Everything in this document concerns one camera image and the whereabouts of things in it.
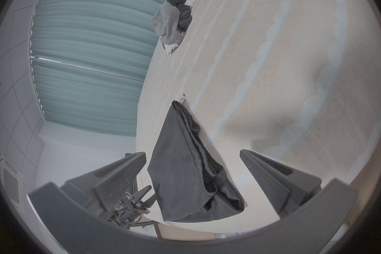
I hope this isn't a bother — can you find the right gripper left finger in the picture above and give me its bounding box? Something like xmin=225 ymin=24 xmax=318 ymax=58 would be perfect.
xmin=64 ymin=152 xmax=147 ymax=213

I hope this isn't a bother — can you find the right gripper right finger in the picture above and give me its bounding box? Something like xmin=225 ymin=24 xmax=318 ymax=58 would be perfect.
xmin=240 ymin=149 xmax=322 ymax=215

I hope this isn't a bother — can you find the black T-shirt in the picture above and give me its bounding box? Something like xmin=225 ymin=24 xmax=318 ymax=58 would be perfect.
xmin=147 ymin=93 xmax=245 ymax=223

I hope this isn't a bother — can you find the bed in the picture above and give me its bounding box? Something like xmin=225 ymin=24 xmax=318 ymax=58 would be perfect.
xmin=135 ymin=0 xmax=381 ymax=234

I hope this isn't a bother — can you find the pile of clothes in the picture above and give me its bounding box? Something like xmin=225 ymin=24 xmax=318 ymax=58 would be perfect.
xmin=151 ymin=0 xmax=239 ymax=55

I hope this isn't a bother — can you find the blue-green curtain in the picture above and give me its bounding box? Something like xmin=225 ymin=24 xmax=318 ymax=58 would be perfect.
xmin=31 ymin=58 xmax=145 ymax=137
xmin=30 ymin=0 xmax=174 ymax=82

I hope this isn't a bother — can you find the white ceiling air vent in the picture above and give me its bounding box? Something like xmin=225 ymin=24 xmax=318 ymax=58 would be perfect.
xmin=0 ymin=158 xmax=24 ymax=205

